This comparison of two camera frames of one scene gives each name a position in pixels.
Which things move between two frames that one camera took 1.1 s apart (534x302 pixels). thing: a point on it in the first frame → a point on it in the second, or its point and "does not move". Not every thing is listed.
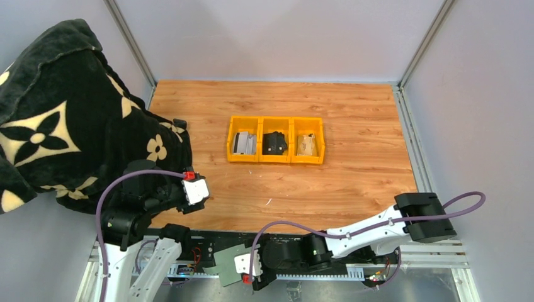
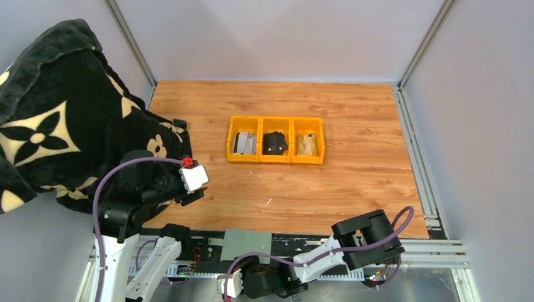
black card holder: [274, 143] does not move
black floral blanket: [67, 123] does not move
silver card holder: [244, 143] does not move
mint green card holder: [225, 265] → [238, 242]
